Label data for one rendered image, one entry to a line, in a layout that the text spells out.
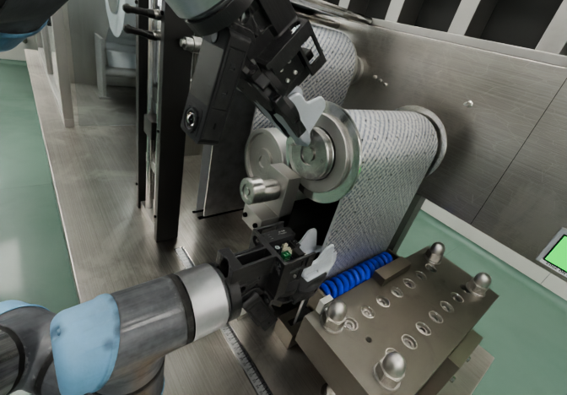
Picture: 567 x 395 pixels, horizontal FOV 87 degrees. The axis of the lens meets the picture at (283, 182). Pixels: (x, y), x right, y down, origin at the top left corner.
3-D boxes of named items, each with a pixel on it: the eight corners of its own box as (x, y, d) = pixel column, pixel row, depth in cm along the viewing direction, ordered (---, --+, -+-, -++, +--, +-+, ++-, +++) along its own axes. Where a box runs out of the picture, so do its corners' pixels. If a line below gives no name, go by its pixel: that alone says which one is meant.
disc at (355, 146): (277, 171, 51) (299, 86, 44) (278, 171, 52) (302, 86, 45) (337, 223, 42) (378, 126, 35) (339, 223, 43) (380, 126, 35)
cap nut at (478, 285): (462, 286, 60) (474, 270, 57) (469, 280, 62) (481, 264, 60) (481, 300, 57) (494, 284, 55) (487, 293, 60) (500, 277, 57)
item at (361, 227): (305, 289, 51) (339, 200, 42) (382, 251, 65) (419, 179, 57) (307, 291, 51) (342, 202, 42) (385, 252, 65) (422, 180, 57)
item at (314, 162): (294, 182, 45) (287, 133, 45) (305, 181, 46) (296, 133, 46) (332, 177, 39) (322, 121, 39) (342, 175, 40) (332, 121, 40)
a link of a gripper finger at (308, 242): (341, 228, 47) (299, 244, 41) (330, 256, 50) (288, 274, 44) (327, 216, 49) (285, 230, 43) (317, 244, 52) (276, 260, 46)
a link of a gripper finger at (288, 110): (315, 133, 35) (278, 78, 28) (305, 143, 35) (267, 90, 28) (291, 120, 38) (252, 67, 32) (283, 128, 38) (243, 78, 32)
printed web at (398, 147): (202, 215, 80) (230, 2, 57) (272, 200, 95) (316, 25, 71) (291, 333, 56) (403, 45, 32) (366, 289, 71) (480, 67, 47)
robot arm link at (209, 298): (191, 357, 32) (165, 300, 37) (229, 338, 35) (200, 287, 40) (198, 311, 28) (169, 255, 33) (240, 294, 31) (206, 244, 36)
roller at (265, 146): (240, 174, 61) (250, 117, 55) (325, 162, 77) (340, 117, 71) (273, 207, 53) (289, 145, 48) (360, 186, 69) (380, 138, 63)
